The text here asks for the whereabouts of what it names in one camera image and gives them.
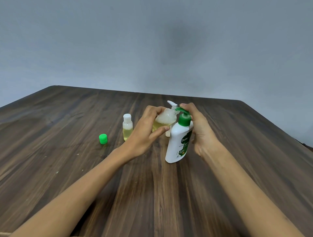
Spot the small clear bottle yellow liquid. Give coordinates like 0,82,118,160
152,107,177,133

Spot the white bottle with green pump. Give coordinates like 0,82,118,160
165,107,194,164

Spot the small clear bottle white cap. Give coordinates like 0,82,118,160
122,113,133,141

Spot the person's right hand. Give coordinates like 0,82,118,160
179,103,224,163

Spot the person's right forearm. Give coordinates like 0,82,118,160
202,144,306,237

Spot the white pump dispenser bottle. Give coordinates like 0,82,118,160
165,100,178,138

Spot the person's left forearm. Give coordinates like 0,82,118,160
9,144,137,237

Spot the person's left hand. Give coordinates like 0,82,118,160
121,105,177,162

